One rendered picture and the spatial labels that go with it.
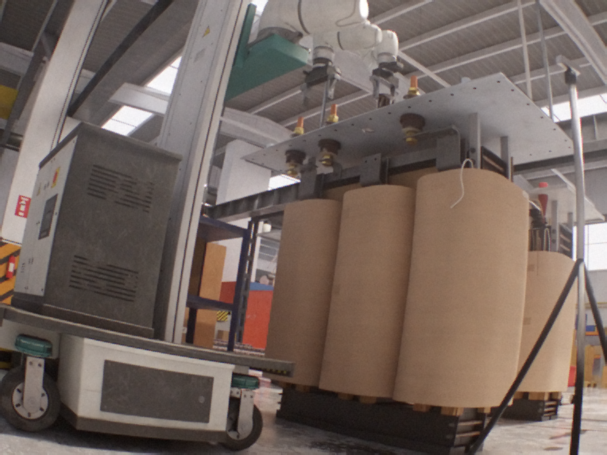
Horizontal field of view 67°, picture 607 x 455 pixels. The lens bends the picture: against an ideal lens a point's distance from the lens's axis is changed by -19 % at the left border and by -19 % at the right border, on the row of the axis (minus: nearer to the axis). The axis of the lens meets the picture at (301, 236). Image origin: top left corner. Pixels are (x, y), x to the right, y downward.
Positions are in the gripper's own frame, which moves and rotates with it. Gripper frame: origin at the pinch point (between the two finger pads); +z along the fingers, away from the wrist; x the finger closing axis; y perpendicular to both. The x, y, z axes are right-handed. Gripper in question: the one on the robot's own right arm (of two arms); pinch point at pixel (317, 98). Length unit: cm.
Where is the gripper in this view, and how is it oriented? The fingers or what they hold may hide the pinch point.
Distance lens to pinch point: 212.6
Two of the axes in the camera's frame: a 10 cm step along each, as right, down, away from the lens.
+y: -7.4, -2.3, -6.3
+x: 6.6, -0.7, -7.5
